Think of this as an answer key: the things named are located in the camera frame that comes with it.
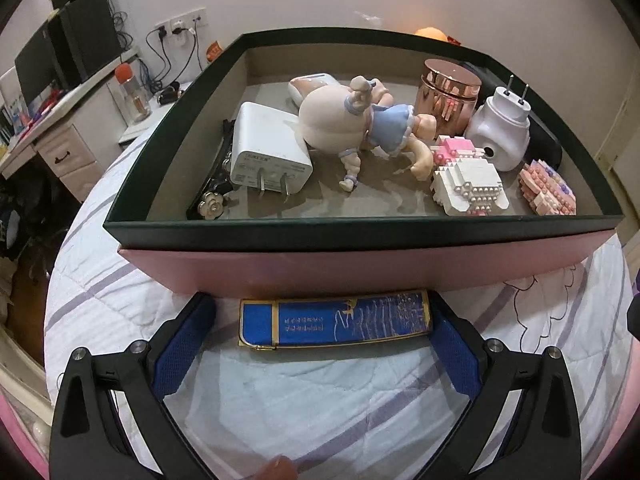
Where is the black monitor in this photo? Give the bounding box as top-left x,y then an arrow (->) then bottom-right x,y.
14,27 -> 61,106

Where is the black office chair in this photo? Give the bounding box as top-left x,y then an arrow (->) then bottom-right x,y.
0,175 -> 58,266

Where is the white charger adapter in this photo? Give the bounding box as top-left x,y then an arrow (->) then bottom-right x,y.
230,101 -> 314,198

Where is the black computer tower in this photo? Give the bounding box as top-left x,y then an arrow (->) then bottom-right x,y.
47,0 -> 123,88

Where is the person's left hand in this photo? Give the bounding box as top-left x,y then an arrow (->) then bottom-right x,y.
252,455 -> 298,480

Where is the white and pink block figure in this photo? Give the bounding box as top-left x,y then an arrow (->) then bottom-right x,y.
430,135 -> 508,217

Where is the white wall socket strip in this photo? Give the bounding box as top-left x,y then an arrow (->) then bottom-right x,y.
154,7 -> 207,35

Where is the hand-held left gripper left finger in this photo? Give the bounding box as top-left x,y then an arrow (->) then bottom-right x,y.
49,291 -> 217,480

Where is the black power cable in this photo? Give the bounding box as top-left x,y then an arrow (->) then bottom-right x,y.
146,27 -> 173,86

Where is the white nightstand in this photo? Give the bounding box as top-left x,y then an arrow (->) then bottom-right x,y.
119,82 -> 193,146

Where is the clear bottle with orange cap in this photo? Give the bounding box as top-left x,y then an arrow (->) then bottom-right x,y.
114,64 -> 151,123

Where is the black hair clip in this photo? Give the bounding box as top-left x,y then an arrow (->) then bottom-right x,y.
186,119 -> 238,222

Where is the pink printed blanket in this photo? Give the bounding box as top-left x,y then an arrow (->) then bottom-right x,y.
580,350 -> 636,480

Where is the rose gold jar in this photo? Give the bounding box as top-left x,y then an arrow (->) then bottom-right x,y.
414,58 -> 482,136

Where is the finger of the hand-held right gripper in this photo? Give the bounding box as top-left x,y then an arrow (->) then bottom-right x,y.
626,266 -> 640,341

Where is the white desk with drawers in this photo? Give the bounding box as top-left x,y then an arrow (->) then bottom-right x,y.
0,50 -> 138,203

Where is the blue case with gold trim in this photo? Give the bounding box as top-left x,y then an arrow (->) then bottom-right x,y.
237,288 -> 433,351

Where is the doll figurine with blue dress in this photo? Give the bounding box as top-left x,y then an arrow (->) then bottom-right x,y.
297,75 -> 443,193

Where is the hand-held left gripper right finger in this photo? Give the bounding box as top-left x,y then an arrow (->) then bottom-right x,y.
425,290 -> 583,480

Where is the dark green box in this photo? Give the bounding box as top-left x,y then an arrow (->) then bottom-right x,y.
102,27 -> 626,296

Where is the white plug-in night light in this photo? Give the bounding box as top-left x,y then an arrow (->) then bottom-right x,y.
464,74 -> 532,173

